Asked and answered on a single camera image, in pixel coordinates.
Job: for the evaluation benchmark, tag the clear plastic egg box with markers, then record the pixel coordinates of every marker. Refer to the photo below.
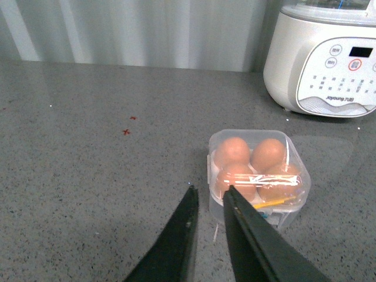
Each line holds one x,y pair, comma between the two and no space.
281,215

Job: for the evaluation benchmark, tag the white Joyoung soy milk maker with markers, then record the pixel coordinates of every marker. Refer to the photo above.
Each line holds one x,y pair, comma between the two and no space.
321,60

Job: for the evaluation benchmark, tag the yellow rubber band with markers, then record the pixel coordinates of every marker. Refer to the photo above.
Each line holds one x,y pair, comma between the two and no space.
272,203

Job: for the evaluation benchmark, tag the brown egg back left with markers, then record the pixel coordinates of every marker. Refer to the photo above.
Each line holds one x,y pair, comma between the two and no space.
232,150

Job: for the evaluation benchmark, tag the brown egg carried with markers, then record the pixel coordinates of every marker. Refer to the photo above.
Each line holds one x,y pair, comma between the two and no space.
285,182

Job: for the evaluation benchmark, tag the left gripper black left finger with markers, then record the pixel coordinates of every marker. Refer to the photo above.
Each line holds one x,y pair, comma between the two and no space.
172,257

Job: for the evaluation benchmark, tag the brown egg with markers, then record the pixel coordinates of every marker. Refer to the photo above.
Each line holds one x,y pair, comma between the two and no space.
237,175
232,150
267,154

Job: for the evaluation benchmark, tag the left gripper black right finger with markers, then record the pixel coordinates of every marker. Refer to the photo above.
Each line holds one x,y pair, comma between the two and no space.
257,251

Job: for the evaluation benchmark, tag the brown egg back right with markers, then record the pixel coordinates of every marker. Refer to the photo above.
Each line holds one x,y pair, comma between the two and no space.
267,154

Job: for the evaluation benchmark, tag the brown egg front left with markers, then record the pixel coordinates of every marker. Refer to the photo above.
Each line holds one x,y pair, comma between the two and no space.
237,175

